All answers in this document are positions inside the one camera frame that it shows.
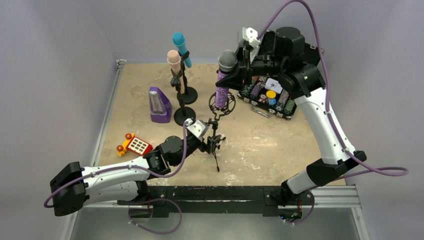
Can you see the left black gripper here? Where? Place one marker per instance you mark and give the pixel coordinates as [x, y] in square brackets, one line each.
[205, 144]

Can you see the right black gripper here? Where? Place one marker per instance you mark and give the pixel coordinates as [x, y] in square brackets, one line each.
[247, 67]

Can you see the black tripod shock-mount stand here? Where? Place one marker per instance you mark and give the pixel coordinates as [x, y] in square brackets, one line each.
[218, 114]

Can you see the black round-base mic stand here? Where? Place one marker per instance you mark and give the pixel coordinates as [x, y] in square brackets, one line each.
[190, 95]

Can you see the pink microphone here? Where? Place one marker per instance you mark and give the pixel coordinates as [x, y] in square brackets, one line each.
[174, 60]

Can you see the blue microphone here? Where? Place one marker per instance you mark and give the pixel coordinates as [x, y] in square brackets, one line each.
[179, 41]

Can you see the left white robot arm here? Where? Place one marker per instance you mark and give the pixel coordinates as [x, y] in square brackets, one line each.
[75, 186]

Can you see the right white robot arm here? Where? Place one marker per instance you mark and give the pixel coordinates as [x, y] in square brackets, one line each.
[338, 155]

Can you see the black poker chip case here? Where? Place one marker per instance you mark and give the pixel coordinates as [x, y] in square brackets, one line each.
[275, 96]

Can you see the purple metronome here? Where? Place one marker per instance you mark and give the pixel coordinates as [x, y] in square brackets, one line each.
[160, 106]

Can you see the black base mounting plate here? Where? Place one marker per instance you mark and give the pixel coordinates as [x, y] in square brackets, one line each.
[264, 200]

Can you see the red toy block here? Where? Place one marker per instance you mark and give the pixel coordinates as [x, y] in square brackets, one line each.
[139, 146]

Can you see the yellow toy block with knobs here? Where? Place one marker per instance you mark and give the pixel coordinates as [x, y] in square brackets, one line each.
[123, 148]

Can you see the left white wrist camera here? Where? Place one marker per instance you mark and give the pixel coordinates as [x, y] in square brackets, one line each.
[198, 128]

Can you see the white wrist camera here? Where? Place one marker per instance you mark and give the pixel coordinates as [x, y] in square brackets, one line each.
[198, 128]
[248, 35]

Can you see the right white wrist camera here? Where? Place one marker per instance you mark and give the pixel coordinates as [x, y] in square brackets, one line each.
[248, 35]

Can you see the aluminium frame rail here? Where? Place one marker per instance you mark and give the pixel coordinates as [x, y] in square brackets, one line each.
[70, 220]

